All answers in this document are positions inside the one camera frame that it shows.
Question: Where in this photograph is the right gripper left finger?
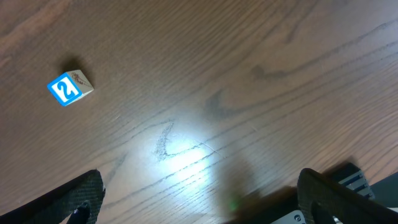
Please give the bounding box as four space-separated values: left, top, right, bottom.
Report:
1 169 106 224

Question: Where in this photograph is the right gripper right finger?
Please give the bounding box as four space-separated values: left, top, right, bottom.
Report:
297 168 397 224

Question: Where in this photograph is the blue number 2 block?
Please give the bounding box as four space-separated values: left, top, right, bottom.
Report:
47 70 94 106

